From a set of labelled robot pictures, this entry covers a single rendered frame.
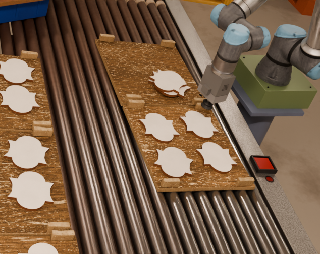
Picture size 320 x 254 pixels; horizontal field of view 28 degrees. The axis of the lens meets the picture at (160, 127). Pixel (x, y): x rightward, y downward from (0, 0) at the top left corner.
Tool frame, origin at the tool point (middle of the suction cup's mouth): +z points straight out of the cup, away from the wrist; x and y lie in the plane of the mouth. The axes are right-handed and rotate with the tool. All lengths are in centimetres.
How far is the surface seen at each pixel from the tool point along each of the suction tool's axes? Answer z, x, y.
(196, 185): 9.1, -21.0, 23.7
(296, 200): 103, 127, -9
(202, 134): 8.0, -3.1, 5.3
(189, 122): 8.0, -3.5, -1.7
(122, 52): 9.1, -0.7, -47.4
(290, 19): 103, 304, -176
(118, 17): 11, 16, -74
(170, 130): 8.0, -13.3, -0.1
